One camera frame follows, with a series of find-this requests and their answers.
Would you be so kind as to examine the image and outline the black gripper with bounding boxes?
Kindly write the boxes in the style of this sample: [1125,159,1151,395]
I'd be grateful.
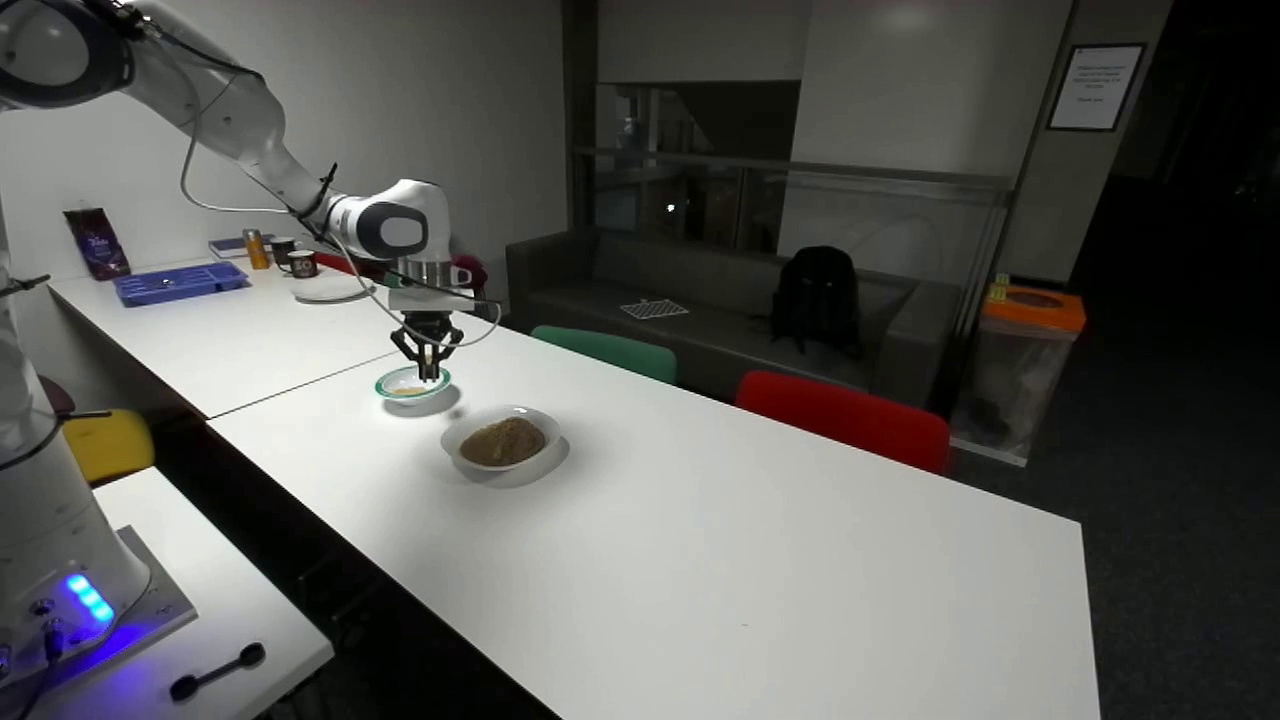
[387,309,467,384]

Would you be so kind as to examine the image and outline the green rimmed bowl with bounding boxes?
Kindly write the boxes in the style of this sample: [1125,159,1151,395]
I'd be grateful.
[374,362,461,416]

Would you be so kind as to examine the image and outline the brown grain contents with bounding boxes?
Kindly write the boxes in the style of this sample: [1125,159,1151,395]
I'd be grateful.
[457,412,553,472]

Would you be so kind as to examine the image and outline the white bowl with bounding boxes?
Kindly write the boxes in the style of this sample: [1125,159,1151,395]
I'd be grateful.
[440,402,572,488]

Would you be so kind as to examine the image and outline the dark red chair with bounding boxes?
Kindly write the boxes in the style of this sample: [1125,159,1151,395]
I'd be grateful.
[448,243,494,298]

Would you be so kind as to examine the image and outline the white round plate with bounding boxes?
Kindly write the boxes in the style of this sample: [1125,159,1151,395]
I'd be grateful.
[291,273,380,309]

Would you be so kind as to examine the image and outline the green chair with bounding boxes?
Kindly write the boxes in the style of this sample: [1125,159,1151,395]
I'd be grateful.
[534,319,679,388]

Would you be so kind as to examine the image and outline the white paper sheet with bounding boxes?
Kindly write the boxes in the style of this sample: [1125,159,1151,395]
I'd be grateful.
[618,292,695,326]

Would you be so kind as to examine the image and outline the blue flat box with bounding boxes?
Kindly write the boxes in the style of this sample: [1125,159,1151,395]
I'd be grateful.
[114,261,254,313]

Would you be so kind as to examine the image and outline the dark grey sofa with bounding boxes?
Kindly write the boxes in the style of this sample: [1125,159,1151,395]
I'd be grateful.
[503,227,965,412]

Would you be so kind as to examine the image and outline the glass railing panel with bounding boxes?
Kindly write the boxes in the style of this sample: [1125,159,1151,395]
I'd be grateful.
[572,141,1017,292]

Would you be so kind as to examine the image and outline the yellow stool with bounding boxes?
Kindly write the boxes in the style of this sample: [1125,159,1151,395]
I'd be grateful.
[58,402,159,488]

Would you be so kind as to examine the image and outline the dark purple tablet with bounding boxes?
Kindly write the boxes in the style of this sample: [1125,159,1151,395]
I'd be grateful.
[61,204,136,284]

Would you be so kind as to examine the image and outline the black backpack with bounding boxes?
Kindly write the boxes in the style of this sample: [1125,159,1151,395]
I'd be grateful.
[768,243,866,355]

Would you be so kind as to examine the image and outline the black dumbbell shaped tool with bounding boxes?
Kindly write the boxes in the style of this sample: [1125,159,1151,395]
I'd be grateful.
[170,640,268,709]

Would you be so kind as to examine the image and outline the bin with orange lid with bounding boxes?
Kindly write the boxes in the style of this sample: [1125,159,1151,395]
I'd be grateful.
[951,276,1094,472]

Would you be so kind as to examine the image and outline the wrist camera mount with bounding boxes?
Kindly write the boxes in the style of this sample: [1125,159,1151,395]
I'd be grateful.
[384,261,479,313]

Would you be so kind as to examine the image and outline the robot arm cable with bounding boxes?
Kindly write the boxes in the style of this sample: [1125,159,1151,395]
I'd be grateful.
[178,76,503,350]

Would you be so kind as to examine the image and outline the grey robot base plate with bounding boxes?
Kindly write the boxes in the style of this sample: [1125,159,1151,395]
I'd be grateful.
[0,522,201,704]

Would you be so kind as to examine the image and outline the framed wall notice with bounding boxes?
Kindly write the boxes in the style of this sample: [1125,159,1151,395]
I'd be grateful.
[1043,38,1151,137]

